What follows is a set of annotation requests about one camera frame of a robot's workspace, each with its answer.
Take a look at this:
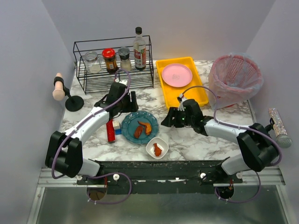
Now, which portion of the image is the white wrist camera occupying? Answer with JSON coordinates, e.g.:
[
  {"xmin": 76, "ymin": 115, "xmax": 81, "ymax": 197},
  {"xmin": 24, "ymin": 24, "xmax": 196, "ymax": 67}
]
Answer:
[
  {"xmin": 178, "ymin": 96, "xmax": 187, "ymax": 112},
  {"xmin": 116, "ymin": 79, "xmax": 128, "ymax": 86}
]

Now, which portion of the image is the white toy brick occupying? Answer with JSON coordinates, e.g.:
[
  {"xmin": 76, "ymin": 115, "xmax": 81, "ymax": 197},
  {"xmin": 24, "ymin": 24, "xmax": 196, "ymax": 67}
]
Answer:
[{"xmin": 112, "ymin": 120, "xmax": 121, "ymax": 130}]

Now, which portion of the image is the dark sauce glass bottle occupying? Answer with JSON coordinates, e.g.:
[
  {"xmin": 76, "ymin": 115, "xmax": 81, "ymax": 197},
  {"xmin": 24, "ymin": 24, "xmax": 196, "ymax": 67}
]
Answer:
[{"xmin": 133, "ymin": 27, "xmax": 146, "ymax": 70}]

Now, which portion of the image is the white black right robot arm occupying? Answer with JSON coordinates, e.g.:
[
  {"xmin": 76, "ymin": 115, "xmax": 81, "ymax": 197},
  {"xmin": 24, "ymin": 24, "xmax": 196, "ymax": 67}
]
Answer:
[{"xmin": 161, "ymin": 99, "xmax": 280, "ymax": 175}]

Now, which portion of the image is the glitter microphone on stand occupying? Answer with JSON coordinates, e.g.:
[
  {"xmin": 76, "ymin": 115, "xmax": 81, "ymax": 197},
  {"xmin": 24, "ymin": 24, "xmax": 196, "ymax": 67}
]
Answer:
[{"xmin": 268, "ymin": 108, "xmax": 292, "ymax": 148}]

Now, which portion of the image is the fried chicken drumstick toy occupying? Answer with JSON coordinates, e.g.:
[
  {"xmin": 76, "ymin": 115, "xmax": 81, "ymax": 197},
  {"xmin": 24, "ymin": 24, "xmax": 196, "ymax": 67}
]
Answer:
[{"xmin": 153, "ymin": 143, "xmax": 162, "ymax": 157}]

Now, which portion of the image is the small white square dish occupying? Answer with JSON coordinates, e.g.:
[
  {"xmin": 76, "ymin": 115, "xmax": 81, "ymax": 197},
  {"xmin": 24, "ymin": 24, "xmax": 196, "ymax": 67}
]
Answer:
[{"xmin": 146, "ymin": 137, "xmax": 169, "ymax": 159}]

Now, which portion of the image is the yellow plastic tray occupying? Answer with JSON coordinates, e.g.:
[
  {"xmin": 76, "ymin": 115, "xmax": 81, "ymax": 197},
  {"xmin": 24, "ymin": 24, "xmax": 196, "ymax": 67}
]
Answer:
[{"xmin": 156, "ymin": 57, "xmax": 208, "ymax": 108}]

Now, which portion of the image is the clear glass salt jar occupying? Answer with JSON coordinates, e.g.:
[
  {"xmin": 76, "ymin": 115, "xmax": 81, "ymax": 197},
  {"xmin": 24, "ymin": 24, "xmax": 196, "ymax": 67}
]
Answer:
[{"xmin": 84, "ymin": 51, "xmax": 102, "ymax": 74}]

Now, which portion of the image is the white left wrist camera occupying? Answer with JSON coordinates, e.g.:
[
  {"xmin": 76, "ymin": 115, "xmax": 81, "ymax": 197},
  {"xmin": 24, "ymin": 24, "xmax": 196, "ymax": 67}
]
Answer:
[{"xmin": 116, "ymin": 79, "xmax": 128, "ymax": 86}]

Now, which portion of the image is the beige handle on black stand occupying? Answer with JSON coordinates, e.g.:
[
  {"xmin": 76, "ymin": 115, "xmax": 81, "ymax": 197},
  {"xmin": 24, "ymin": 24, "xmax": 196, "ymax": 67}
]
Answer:
[{"xmin": 52, "ymin": 73, "xmax": 84, "ymax": 112}]

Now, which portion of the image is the pink round plate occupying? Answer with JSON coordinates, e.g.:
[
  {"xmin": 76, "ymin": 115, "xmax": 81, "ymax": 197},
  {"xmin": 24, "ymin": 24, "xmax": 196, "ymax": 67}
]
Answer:
[{"xmin": 162, "ymin": 63, "xmax": 193, "ymax": 88}]

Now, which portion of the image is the aluminium extrusion rail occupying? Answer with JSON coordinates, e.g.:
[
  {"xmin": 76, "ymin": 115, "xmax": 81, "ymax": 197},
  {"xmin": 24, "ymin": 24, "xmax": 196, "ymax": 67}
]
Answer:
[
  {"xmin": 214, "ymin": 166, "xmax": 286, "ymax": 187},
  {"xmin": 37, "ymin": 168, "xmax": 86, "ymax": 188}
]

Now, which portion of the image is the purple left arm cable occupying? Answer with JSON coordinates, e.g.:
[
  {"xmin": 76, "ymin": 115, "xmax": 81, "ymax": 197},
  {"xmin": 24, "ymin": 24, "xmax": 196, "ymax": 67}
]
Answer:
[{"xmin": 50, "ymin": 69, "xmax": 132, "ymax": 205}]

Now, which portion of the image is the red lid sauce jar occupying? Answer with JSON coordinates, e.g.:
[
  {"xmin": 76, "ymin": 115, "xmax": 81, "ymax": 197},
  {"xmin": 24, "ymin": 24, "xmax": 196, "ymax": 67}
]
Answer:
[{"xmin": 102, "ymin": 48, "xmax": 118, "ymax": 74}]

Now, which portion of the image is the brown grilled meat toy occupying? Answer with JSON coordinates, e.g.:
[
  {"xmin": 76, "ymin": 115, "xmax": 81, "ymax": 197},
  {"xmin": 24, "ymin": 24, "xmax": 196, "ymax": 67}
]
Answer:
[{"xmin": 134, "ymin": 126, "xmax": 143, "ymax": 139}]

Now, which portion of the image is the grey cap salt grinder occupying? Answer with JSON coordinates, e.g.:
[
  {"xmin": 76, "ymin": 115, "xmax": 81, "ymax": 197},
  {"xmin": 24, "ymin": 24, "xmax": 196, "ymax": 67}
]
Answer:
[{"xmin": 118, "ymin": 47, "xmax": 131, "ymax": 71}]

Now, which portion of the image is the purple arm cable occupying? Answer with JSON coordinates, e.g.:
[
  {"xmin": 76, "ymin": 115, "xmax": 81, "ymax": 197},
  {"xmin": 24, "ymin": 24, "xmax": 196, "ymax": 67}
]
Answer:
[
  {"xmin": 179, "ymin": 85, "xmax": 283, "ymax": 203},
  {"xmin": 50, "ymin": 69, "xmax": 132, "ymax": 205}
]

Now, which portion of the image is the red cylindrical can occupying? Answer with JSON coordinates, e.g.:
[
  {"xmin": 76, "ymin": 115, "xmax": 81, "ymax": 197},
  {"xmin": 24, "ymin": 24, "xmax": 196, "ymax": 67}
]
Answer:
[{"xmin": 106, "ymin": 119, "xmax": 115, "ymax": 143}]

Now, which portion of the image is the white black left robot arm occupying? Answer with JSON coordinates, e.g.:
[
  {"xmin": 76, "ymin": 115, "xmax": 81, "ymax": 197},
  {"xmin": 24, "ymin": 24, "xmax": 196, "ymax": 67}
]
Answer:
[{"xmin": 45, "ymin": 80, "xmax": 138, "ymax": 179}]

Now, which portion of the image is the black wire rack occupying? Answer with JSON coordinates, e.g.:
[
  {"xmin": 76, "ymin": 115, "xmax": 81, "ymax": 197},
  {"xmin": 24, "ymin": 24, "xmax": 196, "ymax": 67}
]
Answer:
[{"xmin": 73, "ymin": 35, "xmax": 154, "ymax": 94}]

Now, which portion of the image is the pink mesh waste basket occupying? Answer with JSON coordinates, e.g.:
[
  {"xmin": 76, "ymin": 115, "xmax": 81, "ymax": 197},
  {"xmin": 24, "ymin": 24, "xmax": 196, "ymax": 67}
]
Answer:
[{"xmin": 208, "ymin": 53, "xmax": 264, "ymax": 110}]

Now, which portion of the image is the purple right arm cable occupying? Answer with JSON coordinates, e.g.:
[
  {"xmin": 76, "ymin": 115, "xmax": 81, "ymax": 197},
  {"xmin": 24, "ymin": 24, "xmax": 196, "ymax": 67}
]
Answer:
[{"xmin": 179, "ymin": 85, "xmax": 283, "ymax": 203}]

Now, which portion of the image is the black mounting base rail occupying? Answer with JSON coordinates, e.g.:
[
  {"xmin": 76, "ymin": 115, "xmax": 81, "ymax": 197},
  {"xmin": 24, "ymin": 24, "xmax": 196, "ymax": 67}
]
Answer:
[{"xmin": 77, "ymin": 160, "xmax": 242, "ymax": 195}]

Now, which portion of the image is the blue toy brick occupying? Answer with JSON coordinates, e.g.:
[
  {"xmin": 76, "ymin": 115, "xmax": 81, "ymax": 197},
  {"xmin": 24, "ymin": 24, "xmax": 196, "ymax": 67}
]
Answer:
[{"xmin": 114, "ymin": 128, "xmax": 121, "ymax": 135}]

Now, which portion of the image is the right aluminium extrusion rail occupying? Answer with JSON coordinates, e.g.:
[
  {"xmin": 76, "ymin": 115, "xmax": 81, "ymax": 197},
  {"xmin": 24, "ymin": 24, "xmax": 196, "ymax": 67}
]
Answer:
[{"xmin": 214, "ymin": 166, "xmax": 286, "ymax": 187}]

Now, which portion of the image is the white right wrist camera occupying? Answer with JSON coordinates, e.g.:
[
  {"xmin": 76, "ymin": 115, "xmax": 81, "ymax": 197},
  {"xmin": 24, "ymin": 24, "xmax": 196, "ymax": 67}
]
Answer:
[{"xmin": 178, "ymin": 96, "xmax": 187, "ymax": 112}]

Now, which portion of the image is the teal glass plate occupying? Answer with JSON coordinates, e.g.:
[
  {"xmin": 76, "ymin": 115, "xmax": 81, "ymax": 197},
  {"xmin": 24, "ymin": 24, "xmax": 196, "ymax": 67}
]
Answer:
[{"xmin": 121, "ymin": 111, "xmax": 159, "ymax": 145}]

